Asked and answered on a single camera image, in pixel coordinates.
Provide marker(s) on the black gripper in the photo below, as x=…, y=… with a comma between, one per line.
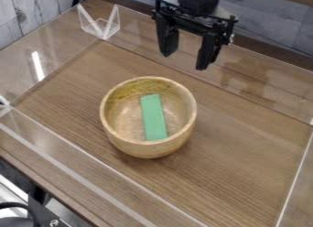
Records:
x=197, y=16

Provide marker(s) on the green rectangular block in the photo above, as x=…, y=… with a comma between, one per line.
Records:
x=153, y=117

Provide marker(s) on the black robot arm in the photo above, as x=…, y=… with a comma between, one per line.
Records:
x=200, y=17

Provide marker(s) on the round wooden bowl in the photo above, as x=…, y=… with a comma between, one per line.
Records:
x=121, y=116

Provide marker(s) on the clear acrylic corner bracket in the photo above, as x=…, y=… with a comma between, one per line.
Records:
x=99, y=27

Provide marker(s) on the black metal table frame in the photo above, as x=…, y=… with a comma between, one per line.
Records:
x=28, y=206

